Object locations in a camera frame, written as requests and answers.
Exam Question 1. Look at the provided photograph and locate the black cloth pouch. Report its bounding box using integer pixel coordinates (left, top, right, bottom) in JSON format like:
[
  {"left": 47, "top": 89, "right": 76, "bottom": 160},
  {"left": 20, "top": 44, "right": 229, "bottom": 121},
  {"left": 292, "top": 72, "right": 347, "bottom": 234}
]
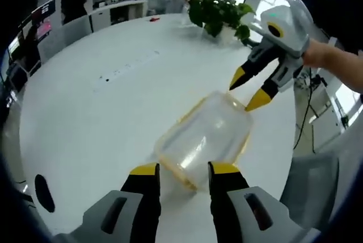
[{"left": 34, "top": 174, "right": 56, "bottom": 213}]

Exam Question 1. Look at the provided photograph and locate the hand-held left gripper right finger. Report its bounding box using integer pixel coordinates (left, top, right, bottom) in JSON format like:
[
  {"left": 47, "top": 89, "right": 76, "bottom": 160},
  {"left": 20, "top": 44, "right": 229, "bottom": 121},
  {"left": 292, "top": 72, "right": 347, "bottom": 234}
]
[{"left": 208, "top": 161, "right": 318, "bottom": 243}]

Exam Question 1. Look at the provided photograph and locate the clear container with yellow buckles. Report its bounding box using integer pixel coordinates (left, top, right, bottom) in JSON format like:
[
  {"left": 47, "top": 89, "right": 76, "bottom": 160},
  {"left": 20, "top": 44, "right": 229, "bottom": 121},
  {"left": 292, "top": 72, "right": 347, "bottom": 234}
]
[{"left": 154, "top": 90, "right": 255, "bottom": 192}]

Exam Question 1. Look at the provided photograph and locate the grey mesh office chair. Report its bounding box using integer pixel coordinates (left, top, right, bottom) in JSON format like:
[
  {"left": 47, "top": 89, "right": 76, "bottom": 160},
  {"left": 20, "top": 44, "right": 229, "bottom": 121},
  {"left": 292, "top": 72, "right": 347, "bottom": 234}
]
[{"left": 280, "top": 152, "right": 341, "bottom": 230}]

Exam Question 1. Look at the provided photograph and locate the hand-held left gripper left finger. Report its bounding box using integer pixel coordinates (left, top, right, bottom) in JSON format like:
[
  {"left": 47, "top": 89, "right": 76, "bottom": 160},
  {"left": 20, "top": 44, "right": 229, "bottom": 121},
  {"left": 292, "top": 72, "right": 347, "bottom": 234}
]
[{"left": 52, "top": 162, "right": 162, "bottom": 243}]

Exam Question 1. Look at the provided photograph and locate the person's right hand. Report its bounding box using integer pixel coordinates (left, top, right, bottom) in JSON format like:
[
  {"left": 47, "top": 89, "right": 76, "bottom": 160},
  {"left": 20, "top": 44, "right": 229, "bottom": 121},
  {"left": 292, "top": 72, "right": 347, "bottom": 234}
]
[{"left": 302, "top": 38, "right": 327, "bottom": 69}]

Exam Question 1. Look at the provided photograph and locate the green potted plant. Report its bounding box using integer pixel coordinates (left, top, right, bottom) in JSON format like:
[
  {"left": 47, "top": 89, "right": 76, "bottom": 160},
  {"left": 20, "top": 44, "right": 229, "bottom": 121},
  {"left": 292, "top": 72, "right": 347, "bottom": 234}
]
[{"left": 188, "top": 0, "right": 256, "bottom": 47}]

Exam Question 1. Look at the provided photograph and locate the white chair back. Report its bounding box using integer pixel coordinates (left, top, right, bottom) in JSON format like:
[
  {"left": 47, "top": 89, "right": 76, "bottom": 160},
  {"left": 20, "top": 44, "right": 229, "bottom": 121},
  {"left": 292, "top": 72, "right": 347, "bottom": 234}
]
[{"left": 60, "top": 15, "right": 94, "bottom": 49}]

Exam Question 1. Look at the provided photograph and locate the white counter cabinet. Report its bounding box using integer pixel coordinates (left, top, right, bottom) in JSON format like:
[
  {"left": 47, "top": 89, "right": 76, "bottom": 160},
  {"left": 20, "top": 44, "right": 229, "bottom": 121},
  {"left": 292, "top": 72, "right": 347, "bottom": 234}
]
[{"left": 88, "top": 0, "right": 150, "bottom": 32}]

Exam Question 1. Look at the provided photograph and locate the black wall monitor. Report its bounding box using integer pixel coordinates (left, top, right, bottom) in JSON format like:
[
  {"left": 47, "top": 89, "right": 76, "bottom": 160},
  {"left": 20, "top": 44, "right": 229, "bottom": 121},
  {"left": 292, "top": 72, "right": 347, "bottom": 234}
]
[{"left": 30, "top": 0, "right": 57, "bottom": 19}]

